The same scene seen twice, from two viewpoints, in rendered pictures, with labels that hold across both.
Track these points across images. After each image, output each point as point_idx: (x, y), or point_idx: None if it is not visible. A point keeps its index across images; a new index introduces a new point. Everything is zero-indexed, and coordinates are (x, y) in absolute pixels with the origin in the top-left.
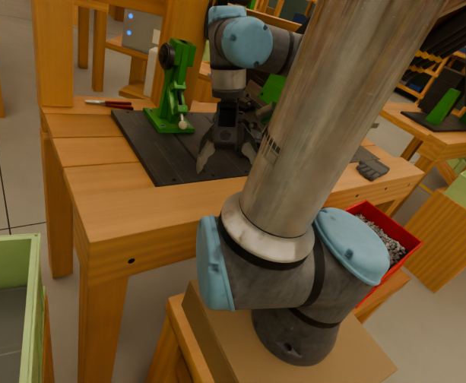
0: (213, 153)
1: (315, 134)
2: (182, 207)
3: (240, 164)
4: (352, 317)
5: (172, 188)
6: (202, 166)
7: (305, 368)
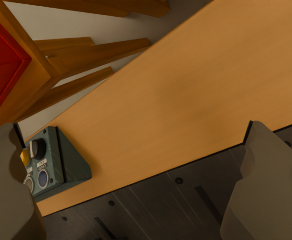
0: (235, 190)
1: None
2: (269, 33)
3: (123, 220)
4: None
5: None
6: (257, 131)
7: None
